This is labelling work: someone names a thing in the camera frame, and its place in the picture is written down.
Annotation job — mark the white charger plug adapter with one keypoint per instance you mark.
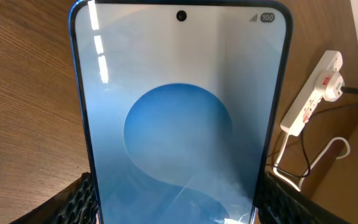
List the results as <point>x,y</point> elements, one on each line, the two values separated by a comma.
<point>329,84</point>

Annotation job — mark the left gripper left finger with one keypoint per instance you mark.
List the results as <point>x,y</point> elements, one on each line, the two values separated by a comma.
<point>76,204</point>

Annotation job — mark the blue Galaxy smartphone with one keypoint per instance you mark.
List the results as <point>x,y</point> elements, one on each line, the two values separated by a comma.
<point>178,101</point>

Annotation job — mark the white power strip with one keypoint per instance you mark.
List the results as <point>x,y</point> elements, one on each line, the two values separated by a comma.
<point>308,98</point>

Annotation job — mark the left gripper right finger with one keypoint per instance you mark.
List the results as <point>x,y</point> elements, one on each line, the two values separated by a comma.
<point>278,203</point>

